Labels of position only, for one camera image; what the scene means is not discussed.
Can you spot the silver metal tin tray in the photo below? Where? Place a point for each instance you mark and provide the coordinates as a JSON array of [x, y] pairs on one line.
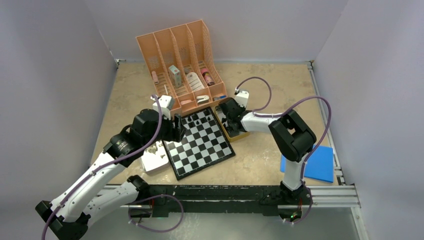
[[152, 164]]

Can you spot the peach plastic desk organizer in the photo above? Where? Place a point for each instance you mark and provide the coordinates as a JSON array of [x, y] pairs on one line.
[[188, 47]]

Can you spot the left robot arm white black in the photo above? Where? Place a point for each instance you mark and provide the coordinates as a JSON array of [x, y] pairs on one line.
[[73, 212]]

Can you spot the blue grey small object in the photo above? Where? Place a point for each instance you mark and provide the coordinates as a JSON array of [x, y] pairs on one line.
[[217, 98]]

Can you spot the pile of white chess pieces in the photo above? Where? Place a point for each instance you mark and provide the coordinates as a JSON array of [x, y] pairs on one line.
[[157, 150]]

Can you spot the white paper pack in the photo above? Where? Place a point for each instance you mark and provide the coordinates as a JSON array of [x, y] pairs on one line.
[[194, 82]]

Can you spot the black white chess board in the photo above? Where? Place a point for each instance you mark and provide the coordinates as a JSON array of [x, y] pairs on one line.
[[203, 145]]

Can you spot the blue foam pad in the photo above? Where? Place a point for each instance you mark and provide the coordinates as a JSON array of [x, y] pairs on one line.
[[320, 166]]

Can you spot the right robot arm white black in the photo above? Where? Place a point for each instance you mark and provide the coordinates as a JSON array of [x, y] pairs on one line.
[[293, 137]]

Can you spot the white stapler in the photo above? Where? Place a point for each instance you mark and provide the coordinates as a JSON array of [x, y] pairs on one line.
[[202, 99]]

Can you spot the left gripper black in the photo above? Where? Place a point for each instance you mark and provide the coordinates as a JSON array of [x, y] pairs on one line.
[[175, 131]]

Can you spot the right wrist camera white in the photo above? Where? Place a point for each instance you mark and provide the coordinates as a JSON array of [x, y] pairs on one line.
[[241, 97]]

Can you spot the pink bottle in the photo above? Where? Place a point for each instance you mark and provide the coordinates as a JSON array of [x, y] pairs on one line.
[[207, 77]]

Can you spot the black metal base rail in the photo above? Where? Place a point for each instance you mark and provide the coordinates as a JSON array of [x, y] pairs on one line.
[[227, 199]]

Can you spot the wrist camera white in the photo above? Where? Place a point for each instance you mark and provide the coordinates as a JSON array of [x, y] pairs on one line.
[[241, 97], [164, 103]]

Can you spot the white green carton box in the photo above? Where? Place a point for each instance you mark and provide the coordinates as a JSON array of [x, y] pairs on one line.
[[175, 75]]

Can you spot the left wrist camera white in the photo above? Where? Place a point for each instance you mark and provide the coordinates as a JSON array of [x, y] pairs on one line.
[[164, 103]]

